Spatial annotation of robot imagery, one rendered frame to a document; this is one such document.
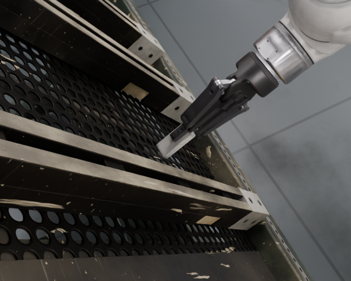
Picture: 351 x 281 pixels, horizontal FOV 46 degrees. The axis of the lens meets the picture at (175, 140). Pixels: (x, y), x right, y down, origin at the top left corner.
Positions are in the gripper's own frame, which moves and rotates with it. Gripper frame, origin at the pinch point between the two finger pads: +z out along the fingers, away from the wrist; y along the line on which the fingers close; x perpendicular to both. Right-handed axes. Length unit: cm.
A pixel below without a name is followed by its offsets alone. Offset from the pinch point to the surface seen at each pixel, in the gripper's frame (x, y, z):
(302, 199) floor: -7, -143, 7
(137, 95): -22.4, -12.4, 6.6
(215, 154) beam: -8.9, -37.2, 4.6
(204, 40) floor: -119, -147, 0
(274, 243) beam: 18.6, -37.3, 3.9
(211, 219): 12.1, -12.6, 6.0
